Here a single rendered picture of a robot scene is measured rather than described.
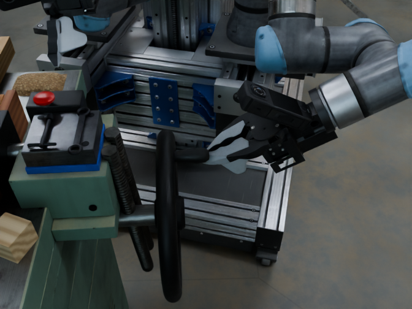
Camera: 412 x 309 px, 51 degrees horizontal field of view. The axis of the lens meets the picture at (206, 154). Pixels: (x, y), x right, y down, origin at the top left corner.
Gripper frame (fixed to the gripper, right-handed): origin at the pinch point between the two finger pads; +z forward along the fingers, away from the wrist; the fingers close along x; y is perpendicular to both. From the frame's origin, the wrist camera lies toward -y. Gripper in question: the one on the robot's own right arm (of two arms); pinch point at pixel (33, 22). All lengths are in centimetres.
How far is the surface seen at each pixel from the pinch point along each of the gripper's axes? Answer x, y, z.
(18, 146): 14.0, -5.2, 10.0
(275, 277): 114, 42, -22
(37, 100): 8.2, -0.8, 7.4
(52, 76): 18.2, -6.3, -15.7
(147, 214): 29.3, 11.4, 13.0
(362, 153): 118, 95, -82
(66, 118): 10.9, 2.8, 8.8
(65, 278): 34.7, -3.0, 20.1
